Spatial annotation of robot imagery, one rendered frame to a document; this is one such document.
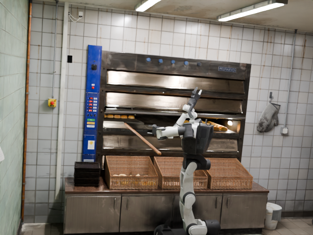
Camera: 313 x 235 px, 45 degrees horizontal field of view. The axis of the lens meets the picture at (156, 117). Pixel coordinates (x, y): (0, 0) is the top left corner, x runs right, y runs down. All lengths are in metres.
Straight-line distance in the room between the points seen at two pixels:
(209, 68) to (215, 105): 0.48
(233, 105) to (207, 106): 0.37
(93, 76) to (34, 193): 1.55
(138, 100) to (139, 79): 0.26
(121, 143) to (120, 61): 0.99
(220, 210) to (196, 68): 1.76
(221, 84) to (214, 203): 1.50
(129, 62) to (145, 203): 1.66
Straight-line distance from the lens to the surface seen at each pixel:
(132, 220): 4.36
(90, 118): 4.51
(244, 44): 5.05
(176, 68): 4.71
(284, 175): 5.59
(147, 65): 4.62
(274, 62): 5.25
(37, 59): 4.50
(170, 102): 4.70
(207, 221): 4.23
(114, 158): 4.62
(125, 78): 4.56
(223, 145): 5.04
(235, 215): 4.76
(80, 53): 4.50
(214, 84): 4.88
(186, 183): 3.96
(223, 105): 4.95
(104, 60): 4.52
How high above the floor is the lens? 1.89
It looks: 7 degrees down
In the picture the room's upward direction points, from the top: 4 degrees clockwise
